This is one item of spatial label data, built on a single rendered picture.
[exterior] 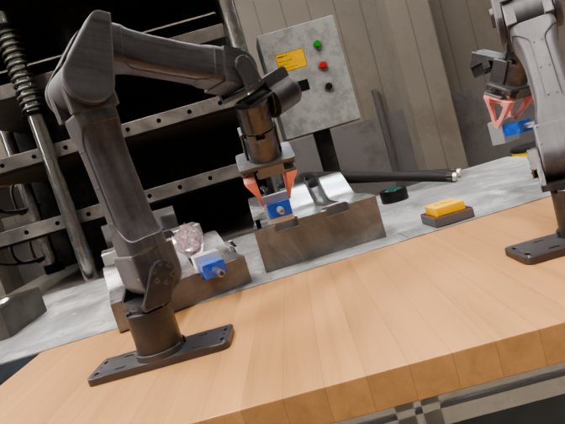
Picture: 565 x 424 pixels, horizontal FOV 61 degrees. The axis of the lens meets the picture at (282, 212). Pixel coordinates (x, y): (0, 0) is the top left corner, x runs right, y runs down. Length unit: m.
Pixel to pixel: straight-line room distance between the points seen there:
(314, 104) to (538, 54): 1.16
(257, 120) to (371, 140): 3.17
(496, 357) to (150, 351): 0.42
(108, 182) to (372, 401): 0.41
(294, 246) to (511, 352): 0.56
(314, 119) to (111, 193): 1.29
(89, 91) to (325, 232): 0.54
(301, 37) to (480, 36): 2.57
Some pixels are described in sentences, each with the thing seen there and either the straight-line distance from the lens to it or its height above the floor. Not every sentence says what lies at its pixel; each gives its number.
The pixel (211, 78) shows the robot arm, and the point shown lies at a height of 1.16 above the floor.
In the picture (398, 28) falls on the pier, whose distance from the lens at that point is 3.82.
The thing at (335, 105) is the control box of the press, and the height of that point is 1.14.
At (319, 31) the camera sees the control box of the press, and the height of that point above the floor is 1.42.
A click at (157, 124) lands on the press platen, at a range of 1.80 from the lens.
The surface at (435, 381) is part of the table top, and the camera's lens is 0.51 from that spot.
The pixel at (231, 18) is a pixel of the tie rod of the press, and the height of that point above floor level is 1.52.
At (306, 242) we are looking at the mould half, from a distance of 0.98.
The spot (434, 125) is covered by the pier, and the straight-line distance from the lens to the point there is 3.79.
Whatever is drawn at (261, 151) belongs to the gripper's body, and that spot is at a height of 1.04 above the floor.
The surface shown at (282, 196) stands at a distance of 0.90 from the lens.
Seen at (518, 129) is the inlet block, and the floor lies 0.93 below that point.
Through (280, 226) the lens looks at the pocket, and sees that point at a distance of 1.01.
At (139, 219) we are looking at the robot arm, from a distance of 0.66.
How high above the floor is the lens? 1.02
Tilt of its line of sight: 7 degrees down
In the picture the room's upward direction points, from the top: 16 degrees counter-clockwise
